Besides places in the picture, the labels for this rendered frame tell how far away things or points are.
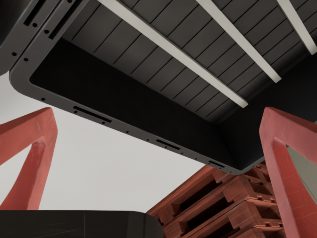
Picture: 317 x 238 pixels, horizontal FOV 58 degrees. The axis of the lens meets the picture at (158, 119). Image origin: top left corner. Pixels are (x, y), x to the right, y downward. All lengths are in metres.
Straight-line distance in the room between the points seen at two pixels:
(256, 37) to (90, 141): 0.44
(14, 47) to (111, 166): 0.60
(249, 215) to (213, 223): 0.25
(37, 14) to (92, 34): 0.14
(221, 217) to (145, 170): 1.04
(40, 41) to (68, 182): 0.63
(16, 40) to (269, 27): 0.33
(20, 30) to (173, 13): 0.19
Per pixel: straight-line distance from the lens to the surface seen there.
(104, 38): 0.36
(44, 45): 0.23
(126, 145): 0.73
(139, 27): 0.34
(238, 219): 1.77
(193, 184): 2.01
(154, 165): 0.85
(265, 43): 0.46
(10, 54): 0.24
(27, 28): 0.23
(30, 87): 0.26
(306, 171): 2.66
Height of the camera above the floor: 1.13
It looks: 38 degrees down
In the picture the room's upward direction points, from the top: 159 degrees clockwise
